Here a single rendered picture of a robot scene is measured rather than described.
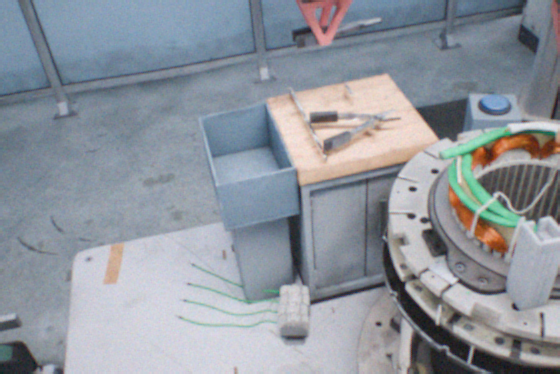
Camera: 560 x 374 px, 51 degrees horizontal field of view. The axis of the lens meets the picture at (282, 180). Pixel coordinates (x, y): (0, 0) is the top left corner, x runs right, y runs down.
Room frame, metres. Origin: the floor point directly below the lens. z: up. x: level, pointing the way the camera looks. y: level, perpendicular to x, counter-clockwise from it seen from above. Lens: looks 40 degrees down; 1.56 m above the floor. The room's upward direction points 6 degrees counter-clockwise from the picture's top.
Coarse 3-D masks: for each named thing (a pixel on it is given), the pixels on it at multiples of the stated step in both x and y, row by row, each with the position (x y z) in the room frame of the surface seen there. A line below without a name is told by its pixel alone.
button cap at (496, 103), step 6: (486, 96) 0.75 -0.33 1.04; (492, 96) 0.75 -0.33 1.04; (498, 96) 0.75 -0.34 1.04; (486, 102) 0.74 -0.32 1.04; (492, 102) 0.74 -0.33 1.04; (498, 102) 0.73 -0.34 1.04; (504, 102) 0.73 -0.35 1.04; (486, 108) 0.73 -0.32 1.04; (492, 108) 0.72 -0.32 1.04; (498, 108) 0.72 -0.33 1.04; (504, 108) 0.72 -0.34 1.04
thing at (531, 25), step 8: (528, 0) 2.74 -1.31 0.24; (536, 0) 2.67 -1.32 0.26; (544, 0) 2.62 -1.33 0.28; (528, 8) 2.72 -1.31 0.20; (536, 8) 2.66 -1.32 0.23; (544, 8) 2.60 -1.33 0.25; (528, 16) 2.71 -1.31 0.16; (536, 16) 2.65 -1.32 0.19; (520, 24) 2.78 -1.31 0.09; (528, 24) 2.70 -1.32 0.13; (536, 24) 2.63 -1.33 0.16; (520, 32) 2.77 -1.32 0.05; (528, 32) 2.70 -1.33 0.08; (536, 32) 2.62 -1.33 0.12; (520, 40) 2.75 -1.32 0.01; (528, 40) 2.69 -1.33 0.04; (536, 40) 2.62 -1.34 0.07; (536, 48) 2.61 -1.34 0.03
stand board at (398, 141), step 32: (288, 96) 0.78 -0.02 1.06; (320, 96) 0.77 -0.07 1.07; (384, 96) 0.75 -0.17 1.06; (288, 128) 0.69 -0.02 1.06; (320, 128) 0.69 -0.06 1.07; (352, 128) 0.68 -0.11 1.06; (384, 128) 0.67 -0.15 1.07; (416, 128) 0.66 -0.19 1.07; (320, 160) 0.61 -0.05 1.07; (352, 160) 0.61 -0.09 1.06; (384, 160) 0.61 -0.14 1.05
